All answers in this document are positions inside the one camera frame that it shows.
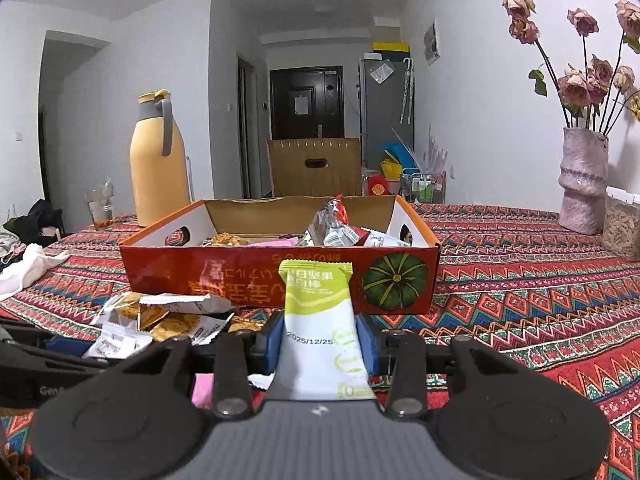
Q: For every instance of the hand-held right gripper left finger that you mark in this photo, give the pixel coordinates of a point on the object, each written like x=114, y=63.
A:
x=274, y=345

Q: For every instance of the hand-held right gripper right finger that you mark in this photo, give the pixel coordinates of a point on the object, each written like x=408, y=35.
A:
x=363, y=347

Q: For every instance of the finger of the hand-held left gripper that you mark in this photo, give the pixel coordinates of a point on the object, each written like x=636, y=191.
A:
x=70, y=346
x=50, y=362

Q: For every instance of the green snack bar packet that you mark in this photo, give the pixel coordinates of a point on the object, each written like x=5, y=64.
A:
x=320, y=325

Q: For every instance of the orange cardboard box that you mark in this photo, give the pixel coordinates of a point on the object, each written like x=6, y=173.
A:
x=225, y=280

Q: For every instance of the pile of assorted snack packets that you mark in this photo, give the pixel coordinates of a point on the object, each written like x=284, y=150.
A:
x=170, y=327

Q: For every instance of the heap of boxed snack packets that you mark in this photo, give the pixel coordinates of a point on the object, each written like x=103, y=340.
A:
x=335, y=232

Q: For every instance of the crumpled white cloth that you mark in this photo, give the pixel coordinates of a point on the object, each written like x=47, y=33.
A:
x=27, y=270

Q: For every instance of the clear drinking glass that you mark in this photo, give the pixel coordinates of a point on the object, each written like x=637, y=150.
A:
x=100, y=207

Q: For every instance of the red gift box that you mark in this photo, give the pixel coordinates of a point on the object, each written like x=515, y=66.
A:
x=380, y=185

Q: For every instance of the yellow bag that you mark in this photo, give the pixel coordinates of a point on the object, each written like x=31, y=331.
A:
x=390, y=170

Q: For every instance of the brown cardboard carton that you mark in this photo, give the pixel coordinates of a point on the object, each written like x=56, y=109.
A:
x=315, y=170

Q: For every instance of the yellow thermos jug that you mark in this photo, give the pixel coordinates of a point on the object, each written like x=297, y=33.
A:
x=157, y=175

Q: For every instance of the blue plastic container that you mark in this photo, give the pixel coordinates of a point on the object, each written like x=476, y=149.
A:
x=400, y=155

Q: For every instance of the lilac dried grass bundle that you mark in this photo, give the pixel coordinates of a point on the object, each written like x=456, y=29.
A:
x=436, y=152

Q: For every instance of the grey refrigerator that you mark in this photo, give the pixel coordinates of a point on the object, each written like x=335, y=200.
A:
x=382, y=115

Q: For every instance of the dark entrance door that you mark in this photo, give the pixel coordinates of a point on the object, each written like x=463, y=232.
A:
x=307, y=105

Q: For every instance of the white folded umbrella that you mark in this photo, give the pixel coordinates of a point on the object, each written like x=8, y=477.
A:
x=407, y=90

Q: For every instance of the pink textured vase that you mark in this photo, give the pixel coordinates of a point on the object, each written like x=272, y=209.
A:
x=582, y=185

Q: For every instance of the clear seed container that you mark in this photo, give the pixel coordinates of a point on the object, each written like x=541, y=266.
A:
x=622, y=225

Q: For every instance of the yellow box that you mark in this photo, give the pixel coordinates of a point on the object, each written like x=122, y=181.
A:
x=391, y=51

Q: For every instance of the dried pink roses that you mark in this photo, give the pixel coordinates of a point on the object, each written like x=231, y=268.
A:
x=580, y=85

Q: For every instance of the yellow flower sprig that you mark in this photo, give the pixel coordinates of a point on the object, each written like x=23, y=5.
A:
x=636, y=107

